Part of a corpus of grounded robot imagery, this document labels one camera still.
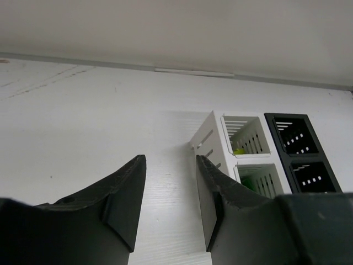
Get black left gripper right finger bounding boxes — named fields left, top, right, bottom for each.
left=196, top=156, right=352, bottom=264

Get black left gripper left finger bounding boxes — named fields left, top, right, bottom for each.
left=1, top=155, right=146, bottom=264

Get green lego plate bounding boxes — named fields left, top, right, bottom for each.
left=240, top=177, right=255, bottom=191

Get black two-slot container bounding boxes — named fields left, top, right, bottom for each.
left=264, top=113, right=342, bottom=193

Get white two-slot container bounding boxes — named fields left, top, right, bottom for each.
left=190, top=111, right=291, bottom=198

